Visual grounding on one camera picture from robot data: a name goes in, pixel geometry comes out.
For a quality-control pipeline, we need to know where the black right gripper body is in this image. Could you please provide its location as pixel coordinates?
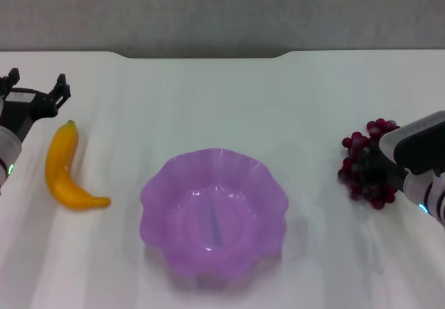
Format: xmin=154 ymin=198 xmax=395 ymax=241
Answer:
xmin=357 ymin=141 xmax=407 ymax=193

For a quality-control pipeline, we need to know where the yellow banana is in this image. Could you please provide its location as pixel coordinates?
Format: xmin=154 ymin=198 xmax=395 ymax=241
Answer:
xmin=44 ymin=119 xmax=112 ymax=212

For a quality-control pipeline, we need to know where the dark red grape bunch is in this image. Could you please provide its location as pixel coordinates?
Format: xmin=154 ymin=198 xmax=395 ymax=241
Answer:
xmin=337 ymin=118 xmax=401 ymax=210

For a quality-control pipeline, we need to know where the purple scalloped plastic bowl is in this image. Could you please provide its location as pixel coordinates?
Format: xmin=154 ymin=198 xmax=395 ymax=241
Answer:
xmin=139 ymin=148 xmax=290 ymax=285

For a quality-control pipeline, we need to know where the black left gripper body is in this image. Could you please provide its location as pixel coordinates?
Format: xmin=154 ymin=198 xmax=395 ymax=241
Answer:
xmin=0 ymin=88 xmax=58 ymax=143

